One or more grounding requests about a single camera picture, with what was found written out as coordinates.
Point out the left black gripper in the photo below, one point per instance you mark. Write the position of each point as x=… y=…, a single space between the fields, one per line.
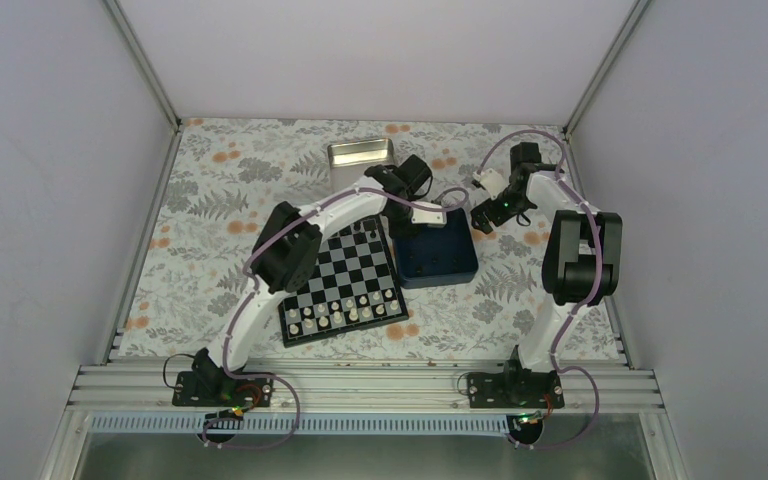
x=396 y=232

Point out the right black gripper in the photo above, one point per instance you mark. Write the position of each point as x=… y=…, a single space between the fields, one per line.
x=497 y=217

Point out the dark blue piece box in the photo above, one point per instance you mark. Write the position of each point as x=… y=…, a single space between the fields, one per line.
x=437 y=256

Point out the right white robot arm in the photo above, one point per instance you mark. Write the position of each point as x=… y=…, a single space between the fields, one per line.
x=580 y=266

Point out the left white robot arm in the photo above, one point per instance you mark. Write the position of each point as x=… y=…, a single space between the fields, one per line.
x=285 y=253

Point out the black grey chess board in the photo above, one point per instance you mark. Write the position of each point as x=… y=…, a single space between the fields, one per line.
x=351 y=272

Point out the floral table mat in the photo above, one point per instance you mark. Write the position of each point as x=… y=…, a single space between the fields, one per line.
x=229 y=174

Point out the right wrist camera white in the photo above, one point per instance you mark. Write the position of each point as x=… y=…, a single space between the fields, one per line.
x=493 y=182

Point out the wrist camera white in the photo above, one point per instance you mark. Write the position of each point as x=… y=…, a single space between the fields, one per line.
x=432 y=216
x=493 y=182

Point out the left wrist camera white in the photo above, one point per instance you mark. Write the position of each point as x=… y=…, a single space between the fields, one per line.
x=432 y=216

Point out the aluminium corner post right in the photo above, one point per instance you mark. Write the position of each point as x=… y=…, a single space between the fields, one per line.
x=621 y=39

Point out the aluminium corner post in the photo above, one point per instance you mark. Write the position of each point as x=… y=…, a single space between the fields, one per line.
x=126 y=30
x=621 y=39

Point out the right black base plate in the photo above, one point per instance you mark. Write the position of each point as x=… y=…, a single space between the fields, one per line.
x=525 y=389

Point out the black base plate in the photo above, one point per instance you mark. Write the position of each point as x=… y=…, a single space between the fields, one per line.
x=190 y=391
x=525 y=389

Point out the white slotted cable duct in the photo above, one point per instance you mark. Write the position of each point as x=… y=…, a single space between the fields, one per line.
x=308 y=424

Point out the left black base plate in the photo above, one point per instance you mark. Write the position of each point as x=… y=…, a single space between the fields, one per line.
x=190 y=391

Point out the aluminium corner post left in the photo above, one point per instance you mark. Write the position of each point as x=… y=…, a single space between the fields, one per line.
x=126 y=30

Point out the aluminium front rail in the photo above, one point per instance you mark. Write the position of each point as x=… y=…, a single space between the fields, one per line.
x=362 y=389

